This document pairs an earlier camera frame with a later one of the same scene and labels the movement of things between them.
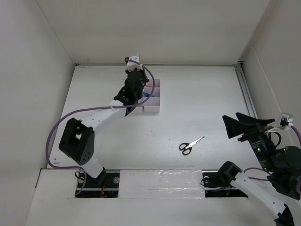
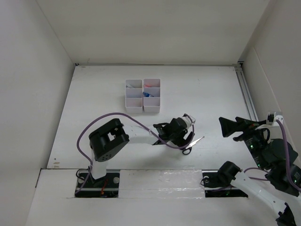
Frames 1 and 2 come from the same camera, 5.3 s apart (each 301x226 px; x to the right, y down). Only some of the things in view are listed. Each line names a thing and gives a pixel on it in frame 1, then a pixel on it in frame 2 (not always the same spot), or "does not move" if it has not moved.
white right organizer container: x=153 y=105 does not move
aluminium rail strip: x=249 y=103 does not move
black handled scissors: x=187 y=147 does not move
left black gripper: x=145 y=80 → x=181 y=142
